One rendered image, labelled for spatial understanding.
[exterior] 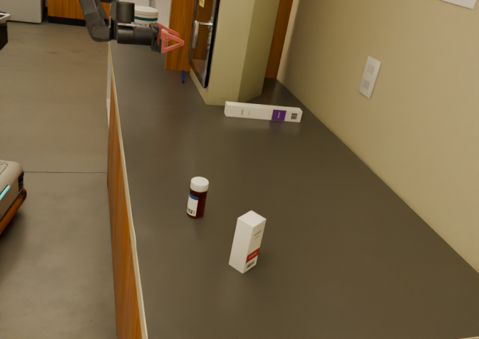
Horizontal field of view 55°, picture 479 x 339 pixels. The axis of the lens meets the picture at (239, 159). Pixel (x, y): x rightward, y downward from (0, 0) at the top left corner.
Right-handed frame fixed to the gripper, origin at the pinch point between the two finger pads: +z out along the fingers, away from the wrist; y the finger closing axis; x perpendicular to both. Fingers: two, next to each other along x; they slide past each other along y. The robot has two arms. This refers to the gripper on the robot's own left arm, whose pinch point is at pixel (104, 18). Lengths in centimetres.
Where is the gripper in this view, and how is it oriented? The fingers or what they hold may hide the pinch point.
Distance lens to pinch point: 195.2
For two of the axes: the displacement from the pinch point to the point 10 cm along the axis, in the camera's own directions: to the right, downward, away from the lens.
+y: 9.5, 0.2, 3.2
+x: -2.7, -4.8, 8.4
